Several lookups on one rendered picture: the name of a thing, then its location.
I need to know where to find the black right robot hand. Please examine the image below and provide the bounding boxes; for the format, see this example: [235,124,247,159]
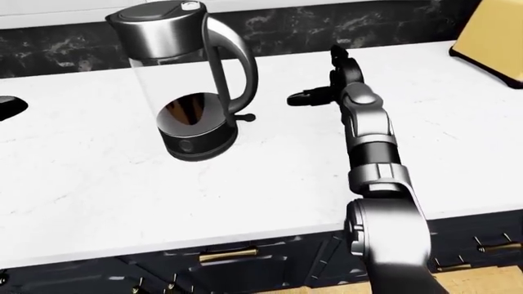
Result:
[286,44,365,108]

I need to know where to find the glass and steel electric kettle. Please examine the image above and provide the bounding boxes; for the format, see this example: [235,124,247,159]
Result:
[104,0,260,162]

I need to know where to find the yellow toaster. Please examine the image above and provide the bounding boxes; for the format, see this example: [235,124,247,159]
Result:
[448,0,523,91]

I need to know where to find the dark blue base cabinet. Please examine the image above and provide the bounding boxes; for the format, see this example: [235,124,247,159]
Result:
[0,209,523,294]

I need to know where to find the black sink basin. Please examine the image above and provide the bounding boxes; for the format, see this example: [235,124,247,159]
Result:
[0,95,29,123]

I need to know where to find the brass drawer pull handle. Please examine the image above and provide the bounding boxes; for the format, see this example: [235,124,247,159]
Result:
[472,233,523,254]
[432,256,472,274]
[199,247,260,265]

